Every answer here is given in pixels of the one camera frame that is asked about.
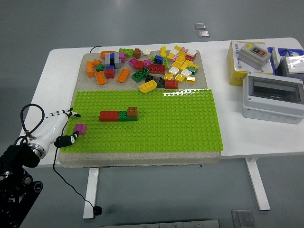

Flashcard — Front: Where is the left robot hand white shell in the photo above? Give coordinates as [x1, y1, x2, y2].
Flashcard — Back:
[32, 107, 82, 149]

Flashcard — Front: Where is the red long toy brick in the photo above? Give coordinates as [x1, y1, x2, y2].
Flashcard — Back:
[99, 110, 120, 122]
[149, 64, 166, 75]

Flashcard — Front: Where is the blue and red brick stack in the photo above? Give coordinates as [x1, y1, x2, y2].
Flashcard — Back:
[105, 66, 116, 79]

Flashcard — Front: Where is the green studded baseplate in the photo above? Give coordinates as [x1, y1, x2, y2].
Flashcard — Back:
[58, 88, 225, 154]

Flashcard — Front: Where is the orange long toy brick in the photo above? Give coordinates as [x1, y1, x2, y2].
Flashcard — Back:
[95, 71, 107, 86]
[100, 50, 116, 59]
[86, 60, 95, 78]
[116, 68, 131, 84]

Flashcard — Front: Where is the dark green long toy brick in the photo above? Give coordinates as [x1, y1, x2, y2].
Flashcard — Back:
[118, 110, 138, 122]
[132, 67, 150, 83]

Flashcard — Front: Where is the yellow curved toy brick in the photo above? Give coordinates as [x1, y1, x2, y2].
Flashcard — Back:
[138, 80, 157, 94]

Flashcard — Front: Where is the lime green long toy brick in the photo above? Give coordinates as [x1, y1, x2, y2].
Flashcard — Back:
[118, 48, 134, 58]

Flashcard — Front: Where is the dark grey sloped toy brick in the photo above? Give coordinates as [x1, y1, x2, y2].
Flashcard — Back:
[154, 76, 166, 89]

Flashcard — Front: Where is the white table leg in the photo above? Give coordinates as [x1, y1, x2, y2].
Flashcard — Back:
[82, 167, 100, 220]
[244, 157, 271, 211]

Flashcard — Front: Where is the grey blue black brick stack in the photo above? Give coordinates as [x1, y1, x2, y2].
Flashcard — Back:
[104, 52, 121, 69]

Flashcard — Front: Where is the grey-brown foam mat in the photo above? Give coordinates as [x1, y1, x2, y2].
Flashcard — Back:
[57, 49, 221, 169]

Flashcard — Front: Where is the yellow cardboard box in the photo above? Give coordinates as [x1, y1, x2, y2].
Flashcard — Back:
[227, 40, 274, 86]

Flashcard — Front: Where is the blue plastic bin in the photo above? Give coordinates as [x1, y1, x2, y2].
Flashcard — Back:
[267, 46, 304, 76]

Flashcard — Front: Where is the grey box white lid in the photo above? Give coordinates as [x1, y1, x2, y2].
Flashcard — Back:
[280, 56, 304, 80]

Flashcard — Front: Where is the black plug with cord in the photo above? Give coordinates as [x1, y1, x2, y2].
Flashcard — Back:
[52, 146, 103, 217]

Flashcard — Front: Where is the grey push-button switch box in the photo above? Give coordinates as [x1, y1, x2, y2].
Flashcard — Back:
[237, 44, 272, 72]

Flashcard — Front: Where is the large grey enclosure box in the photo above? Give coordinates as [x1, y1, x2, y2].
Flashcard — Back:
[242, 71, 304, 125]

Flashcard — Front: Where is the white switch panel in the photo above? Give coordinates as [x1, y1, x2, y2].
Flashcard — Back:
[271, 46, 281, 69]

